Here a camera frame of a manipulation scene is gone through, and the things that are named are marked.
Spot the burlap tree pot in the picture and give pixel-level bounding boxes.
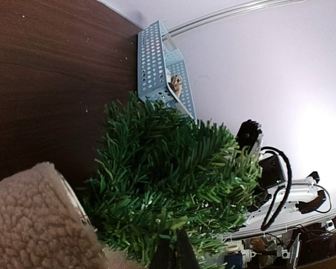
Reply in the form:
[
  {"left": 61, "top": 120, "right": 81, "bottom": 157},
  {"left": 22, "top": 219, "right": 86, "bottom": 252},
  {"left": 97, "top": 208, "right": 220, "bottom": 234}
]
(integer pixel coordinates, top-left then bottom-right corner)
[{"left": 0, "top": 163, "right": 137, "bottom": 268}]

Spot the light blue plastic basket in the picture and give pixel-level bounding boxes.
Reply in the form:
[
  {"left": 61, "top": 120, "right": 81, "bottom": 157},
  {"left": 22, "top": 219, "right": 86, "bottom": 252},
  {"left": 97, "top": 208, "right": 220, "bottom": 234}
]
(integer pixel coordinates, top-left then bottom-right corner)
[{"left": 137, "top": 21, "right": 196, "bottom": 119}]

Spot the small green christmas tree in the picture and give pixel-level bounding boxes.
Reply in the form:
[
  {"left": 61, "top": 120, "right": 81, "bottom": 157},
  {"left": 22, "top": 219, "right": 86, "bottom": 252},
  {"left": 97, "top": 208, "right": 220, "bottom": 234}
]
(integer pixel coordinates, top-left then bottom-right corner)
[{"left": 83, "top": 93, "right": 262, "bottom": 266}]

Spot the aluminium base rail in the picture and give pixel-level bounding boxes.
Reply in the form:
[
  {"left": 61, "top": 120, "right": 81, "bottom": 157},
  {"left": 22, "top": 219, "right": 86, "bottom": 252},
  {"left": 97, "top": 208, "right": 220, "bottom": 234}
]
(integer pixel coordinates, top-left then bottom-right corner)
[{"left": 212, "top": 204, "right": 336, "bottom": 269}]

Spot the black braided right cable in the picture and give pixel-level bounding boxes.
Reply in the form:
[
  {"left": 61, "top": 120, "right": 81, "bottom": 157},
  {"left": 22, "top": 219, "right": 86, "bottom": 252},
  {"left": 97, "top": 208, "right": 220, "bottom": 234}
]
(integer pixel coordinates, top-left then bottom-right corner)
[{"left": 260, "top": 146, "right": 293, "bottom": 231}]

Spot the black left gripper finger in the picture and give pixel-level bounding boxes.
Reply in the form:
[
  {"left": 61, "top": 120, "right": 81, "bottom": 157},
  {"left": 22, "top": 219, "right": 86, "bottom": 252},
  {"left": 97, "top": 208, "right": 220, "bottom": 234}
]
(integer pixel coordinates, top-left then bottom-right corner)
[{"left": 151, "top": 229, "right": 199, "bottom": 269}]

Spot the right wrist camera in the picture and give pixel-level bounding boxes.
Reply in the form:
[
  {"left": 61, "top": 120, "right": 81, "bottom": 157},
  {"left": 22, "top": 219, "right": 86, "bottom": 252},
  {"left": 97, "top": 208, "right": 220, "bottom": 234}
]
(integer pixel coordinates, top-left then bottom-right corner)
[{"left": 236, "top": 119, "right": 263, "bottom": 155}]

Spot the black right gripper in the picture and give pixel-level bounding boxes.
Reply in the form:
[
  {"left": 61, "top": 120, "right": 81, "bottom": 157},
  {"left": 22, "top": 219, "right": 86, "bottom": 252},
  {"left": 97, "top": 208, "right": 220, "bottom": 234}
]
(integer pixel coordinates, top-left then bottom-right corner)
[{"left": 258, "top": 155, "right": 286, "bottom": 190}]

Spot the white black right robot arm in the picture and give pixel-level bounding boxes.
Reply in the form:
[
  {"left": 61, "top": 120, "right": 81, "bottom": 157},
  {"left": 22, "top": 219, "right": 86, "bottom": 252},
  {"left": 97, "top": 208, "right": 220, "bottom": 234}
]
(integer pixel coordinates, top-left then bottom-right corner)
[{"left": 221, "top": 150, "right": 330, "bottom": 239}]

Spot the beige burlap bow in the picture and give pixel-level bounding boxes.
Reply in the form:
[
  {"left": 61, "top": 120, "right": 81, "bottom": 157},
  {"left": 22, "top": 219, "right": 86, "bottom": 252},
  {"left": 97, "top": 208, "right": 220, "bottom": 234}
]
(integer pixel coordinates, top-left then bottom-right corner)
[{"left": 169, "top": 75, "right": 183, "bottom": 98}]

